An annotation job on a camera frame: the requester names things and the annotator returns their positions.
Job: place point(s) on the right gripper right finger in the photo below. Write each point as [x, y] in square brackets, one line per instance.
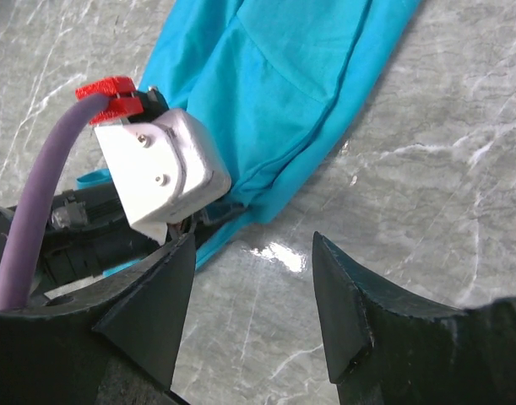
[386, 345]

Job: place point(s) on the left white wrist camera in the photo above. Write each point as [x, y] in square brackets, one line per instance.
[163, 162]

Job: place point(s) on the teal t shirt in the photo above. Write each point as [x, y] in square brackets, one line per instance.
[277, 83]

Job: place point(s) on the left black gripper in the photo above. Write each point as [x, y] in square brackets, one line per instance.
[99, 237]

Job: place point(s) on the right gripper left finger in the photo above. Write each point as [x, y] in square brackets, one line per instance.
[113, 342]

